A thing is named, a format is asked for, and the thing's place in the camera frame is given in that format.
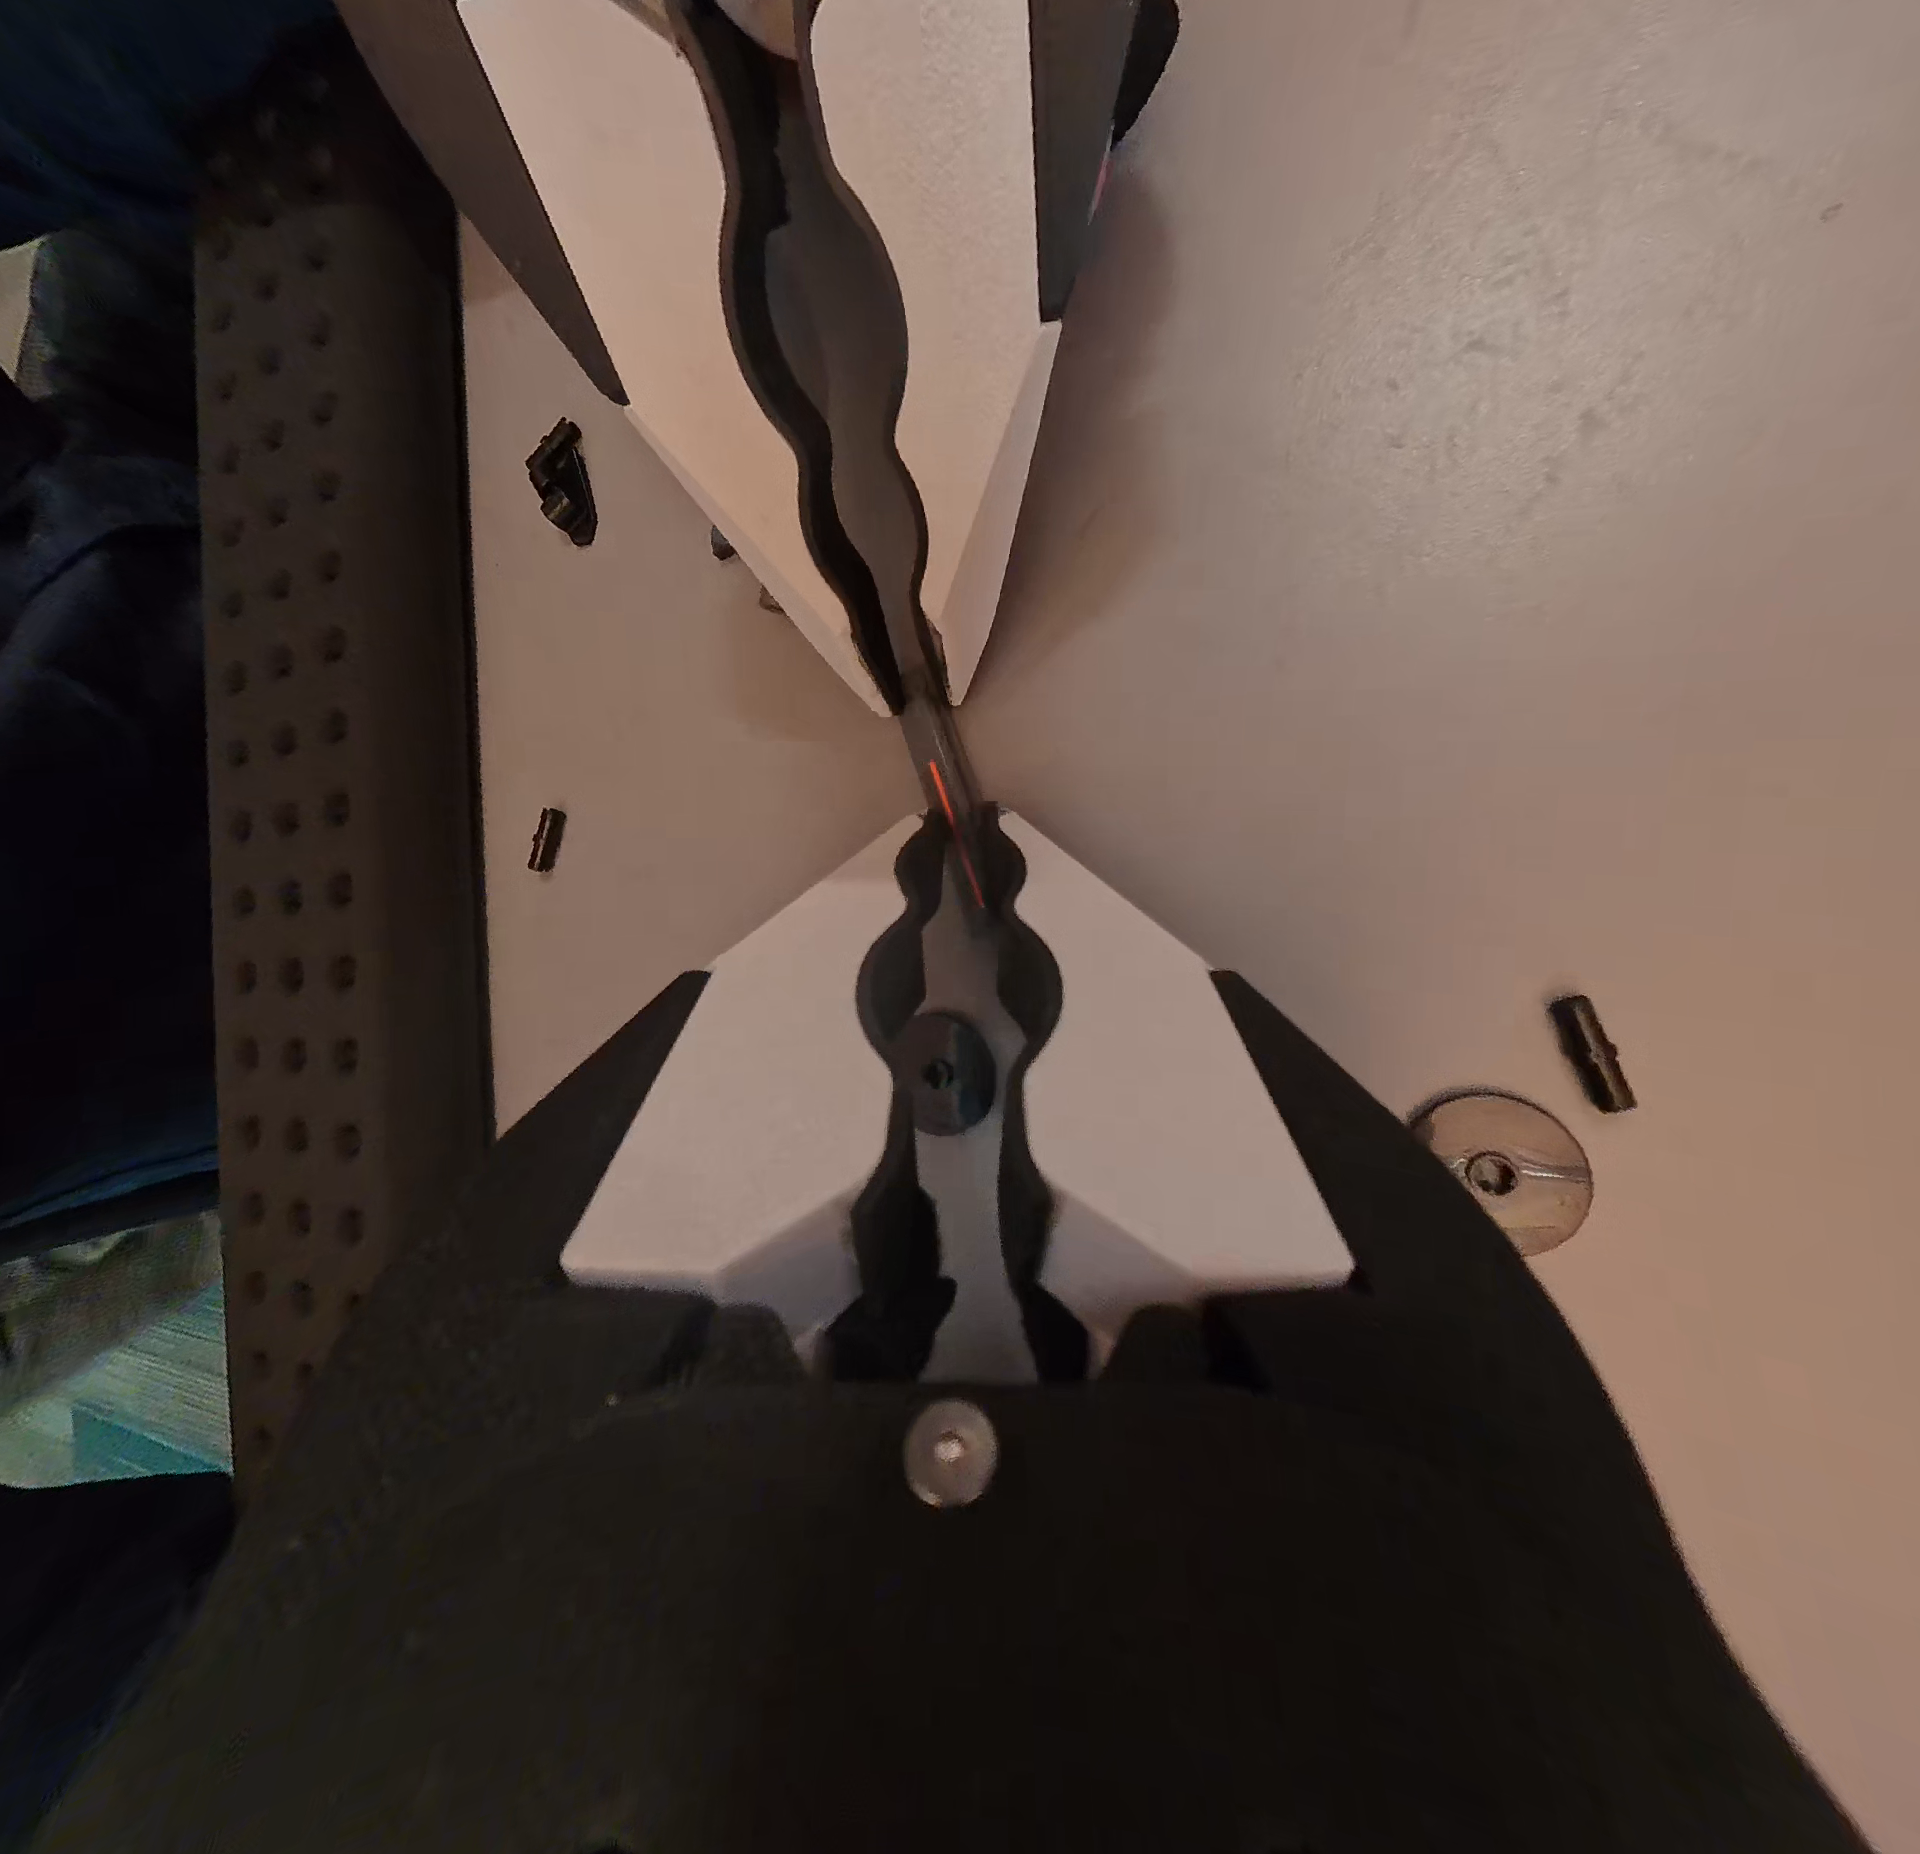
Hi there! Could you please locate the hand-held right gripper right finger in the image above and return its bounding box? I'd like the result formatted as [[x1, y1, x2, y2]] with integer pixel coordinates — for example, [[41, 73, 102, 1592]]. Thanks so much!
[[959, 808, 1355, 1364]]

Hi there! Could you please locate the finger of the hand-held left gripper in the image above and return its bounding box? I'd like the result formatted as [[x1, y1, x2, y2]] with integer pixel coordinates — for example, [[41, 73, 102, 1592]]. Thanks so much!
[[795, 0, 1071, 704], [454, 0, 913, 720]]

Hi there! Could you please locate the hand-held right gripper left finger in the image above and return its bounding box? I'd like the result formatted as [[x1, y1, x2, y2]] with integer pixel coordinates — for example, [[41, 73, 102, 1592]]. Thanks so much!
[[560, 810, 936, 1368]]

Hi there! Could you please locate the black round lego disc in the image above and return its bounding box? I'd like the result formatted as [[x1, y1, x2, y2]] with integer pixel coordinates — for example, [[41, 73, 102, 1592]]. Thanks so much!
[[1407, 1086, 1596, 1260], [890, 1005, 996, 1138]]

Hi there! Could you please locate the long grey lego assembly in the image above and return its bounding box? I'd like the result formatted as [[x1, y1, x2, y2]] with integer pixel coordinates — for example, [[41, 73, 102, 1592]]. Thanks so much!
[[768, 145, 1044, 1383]]

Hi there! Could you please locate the black lego clip assembly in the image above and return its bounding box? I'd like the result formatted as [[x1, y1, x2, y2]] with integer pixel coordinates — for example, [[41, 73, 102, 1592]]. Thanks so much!
[[525, 417, 598, 548]]

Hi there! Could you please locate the dark perforated panel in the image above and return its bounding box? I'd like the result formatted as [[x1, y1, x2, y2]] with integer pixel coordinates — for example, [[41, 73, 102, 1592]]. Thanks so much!
[[191, 75, 500, 1482]]

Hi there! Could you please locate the person's dark blue clothing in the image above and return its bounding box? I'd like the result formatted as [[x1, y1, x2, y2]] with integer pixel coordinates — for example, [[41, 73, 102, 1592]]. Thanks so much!
[[0, 0, 353, 1241]]

